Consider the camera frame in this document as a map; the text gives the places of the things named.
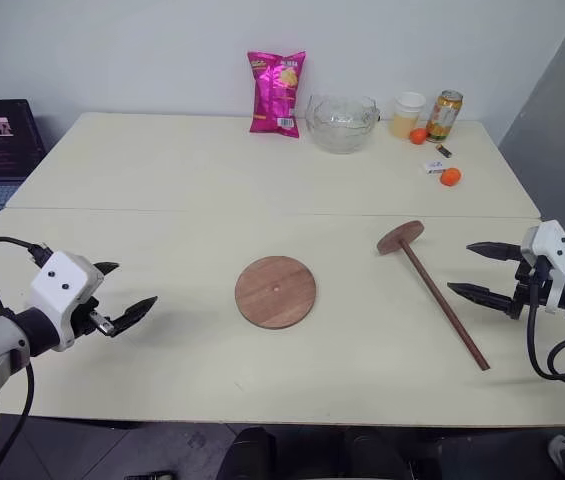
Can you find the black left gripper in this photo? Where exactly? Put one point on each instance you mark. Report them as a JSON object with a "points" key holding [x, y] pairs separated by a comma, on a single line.
{"points": [[83, 320]]}

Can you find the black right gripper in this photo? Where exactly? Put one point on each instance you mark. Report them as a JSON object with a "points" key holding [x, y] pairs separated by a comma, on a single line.
{"points": [[527, 292]]}

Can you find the wooden rod with disc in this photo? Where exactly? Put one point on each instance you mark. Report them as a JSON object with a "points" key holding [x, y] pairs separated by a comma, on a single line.
{"points": [[437, 295]]}

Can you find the round wooden disc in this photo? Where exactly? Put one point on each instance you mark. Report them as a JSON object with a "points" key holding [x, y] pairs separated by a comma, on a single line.
{"points": [[282, 305]]}

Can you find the small orange fruit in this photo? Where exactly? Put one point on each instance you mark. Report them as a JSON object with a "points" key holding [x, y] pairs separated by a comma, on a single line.
{"points": [[418, 137], [450, 177]]}

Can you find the small white box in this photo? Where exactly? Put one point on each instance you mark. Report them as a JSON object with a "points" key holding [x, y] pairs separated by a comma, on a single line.
{"points": [[433, 167]]}

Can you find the small dark battery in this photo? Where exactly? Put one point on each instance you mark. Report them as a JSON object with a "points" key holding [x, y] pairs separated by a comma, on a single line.
{"points": [[443, 150]]}

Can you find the yellow green drink can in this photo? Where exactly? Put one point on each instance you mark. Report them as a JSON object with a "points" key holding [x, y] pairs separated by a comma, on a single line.
{"points": [[443, 117]]}

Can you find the plastic cup with juice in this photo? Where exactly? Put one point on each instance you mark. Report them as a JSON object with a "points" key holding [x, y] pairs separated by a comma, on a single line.
{"points": [[404, 120]]}

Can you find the clear glass bowl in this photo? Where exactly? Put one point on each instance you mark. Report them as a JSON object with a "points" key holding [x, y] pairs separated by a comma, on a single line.
{"points": [[341, 127]]}

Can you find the dark rounded shape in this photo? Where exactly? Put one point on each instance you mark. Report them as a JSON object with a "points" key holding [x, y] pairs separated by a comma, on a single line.
{"points": [[254, 455]]}

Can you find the pink chips bag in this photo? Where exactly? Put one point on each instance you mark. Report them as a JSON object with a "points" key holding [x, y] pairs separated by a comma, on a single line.
{"points": [[274, 100]]}

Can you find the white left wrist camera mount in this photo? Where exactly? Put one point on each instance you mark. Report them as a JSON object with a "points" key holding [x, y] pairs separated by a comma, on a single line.
{"points": [[59, 282]]}

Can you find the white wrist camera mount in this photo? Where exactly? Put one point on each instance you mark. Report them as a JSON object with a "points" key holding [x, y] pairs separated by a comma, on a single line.
{"points": [[554, 245], [59, 282]]}

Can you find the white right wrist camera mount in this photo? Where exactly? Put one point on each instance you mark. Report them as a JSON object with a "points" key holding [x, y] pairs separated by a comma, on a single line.
{"points": [[554, 245]]}

